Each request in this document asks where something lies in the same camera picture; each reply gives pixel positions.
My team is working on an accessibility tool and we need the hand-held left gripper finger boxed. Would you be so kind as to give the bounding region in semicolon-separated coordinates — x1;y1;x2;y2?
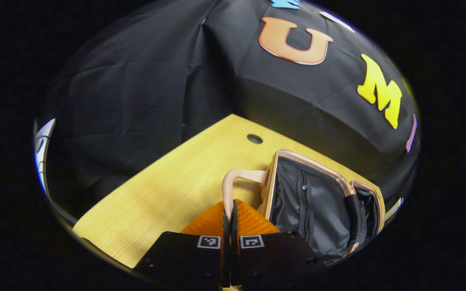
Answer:
132;200;231;288
230;199;326;288

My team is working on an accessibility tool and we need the beige pink suitcase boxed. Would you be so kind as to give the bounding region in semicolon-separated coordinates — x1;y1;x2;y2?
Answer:
222;149;386;259

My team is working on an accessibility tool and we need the black backdrop cloth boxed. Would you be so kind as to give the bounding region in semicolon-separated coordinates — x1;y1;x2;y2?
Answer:
35;0;419;211

